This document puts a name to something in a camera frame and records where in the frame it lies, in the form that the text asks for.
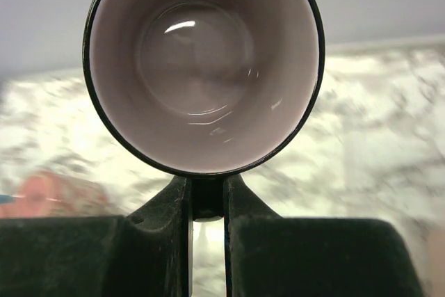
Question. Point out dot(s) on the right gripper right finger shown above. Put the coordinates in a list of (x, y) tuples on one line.
[(269, 255)]

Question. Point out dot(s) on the purple mug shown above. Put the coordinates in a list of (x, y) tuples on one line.
[(203, 87)]

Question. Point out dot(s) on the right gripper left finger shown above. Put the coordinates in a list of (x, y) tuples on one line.
[(143, 254)]

